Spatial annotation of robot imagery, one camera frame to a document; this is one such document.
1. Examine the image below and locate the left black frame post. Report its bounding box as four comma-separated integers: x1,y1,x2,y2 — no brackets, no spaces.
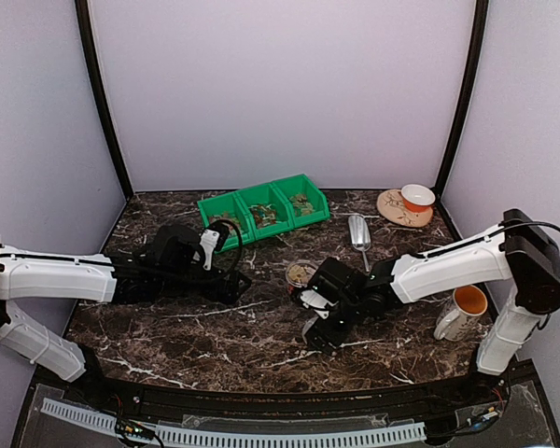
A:
74,0,134,202

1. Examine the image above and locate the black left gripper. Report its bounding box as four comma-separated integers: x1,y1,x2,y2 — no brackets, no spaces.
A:
158,263,251,305

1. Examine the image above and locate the white mug orange inside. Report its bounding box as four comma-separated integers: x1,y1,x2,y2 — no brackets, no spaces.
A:
433,285,488,342

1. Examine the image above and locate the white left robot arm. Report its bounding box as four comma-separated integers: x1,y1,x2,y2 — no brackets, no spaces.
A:
0,218,251,407

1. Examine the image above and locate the black frame post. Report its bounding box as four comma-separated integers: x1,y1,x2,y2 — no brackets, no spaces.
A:
433,0,489,199
74,0,134,202

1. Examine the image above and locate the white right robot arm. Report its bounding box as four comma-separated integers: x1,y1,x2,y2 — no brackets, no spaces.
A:
297,209,560,405

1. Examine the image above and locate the green bin with star candies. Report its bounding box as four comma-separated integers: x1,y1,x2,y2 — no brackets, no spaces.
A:
198,192,255,245

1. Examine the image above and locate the green bin with lollipops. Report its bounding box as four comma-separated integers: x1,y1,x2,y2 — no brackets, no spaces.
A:
238,183,293,240

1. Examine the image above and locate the green bin with popsicle candies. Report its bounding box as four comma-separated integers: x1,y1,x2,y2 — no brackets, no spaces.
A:
272,174,330,228

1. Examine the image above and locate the orange and white bowl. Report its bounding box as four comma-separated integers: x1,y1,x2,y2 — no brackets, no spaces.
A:
400,184,436,213

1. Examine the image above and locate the clear plastic cup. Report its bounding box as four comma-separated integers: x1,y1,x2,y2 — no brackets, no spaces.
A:
285,260,317,293

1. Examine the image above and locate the metal scoop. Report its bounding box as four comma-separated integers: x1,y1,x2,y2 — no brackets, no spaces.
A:
348,215,371,273

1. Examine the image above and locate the right black frame post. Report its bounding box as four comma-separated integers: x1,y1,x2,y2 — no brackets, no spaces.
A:
433,0,489,199

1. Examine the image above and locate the clear round plastic lid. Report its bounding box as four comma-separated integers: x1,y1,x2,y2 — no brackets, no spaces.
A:
301,317,317,344

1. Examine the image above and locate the grey slotted cable duct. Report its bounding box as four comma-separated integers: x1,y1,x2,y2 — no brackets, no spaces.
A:
40,399,427,447

